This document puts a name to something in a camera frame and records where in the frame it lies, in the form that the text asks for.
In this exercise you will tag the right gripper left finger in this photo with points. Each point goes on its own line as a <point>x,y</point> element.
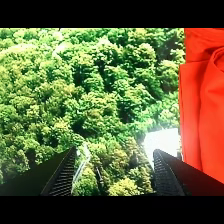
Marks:
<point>50,176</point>

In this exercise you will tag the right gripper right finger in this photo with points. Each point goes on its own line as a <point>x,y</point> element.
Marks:
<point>180,178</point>

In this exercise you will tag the red garment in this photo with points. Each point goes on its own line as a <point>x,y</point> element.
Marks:
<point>203,100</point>

